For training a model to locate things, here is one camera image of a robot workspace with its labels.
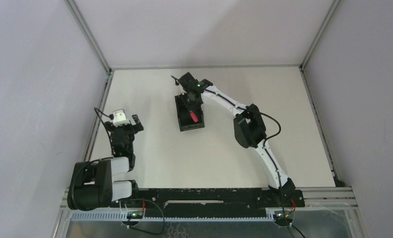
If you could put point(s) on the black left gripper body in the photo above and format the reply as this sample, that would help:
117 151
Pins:
124 127

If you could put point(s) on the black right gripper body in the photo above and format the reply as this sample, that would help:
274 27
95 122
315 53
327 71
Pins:
191 104

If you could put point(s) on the red handled screwdriver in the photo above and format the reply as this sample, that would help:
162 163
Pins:
194 117

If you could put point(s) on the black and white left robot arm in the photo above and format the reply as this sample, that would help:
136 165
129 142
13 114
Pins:
92 184

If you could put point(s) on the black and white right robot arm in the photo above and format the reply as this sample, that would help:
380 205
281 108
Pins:
249 128

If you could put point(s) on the black plastic bin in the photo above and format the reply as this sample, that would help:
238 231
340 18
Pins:
185 122

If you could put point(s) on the left green circuit board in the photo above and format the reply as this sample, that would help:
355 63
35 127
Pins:
135 215

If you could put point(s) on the green circuit board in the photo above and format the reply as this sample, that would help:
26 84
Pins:
283 220
135 215

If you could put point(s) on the right green circuit board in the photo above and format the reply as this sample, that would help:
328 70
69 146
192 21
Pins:
283 220

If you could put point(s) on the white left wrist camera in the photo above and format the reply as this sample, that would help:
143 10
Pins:
119 118

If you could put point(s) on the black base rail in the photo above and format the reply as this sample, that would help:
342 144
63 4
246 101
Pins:
217 202

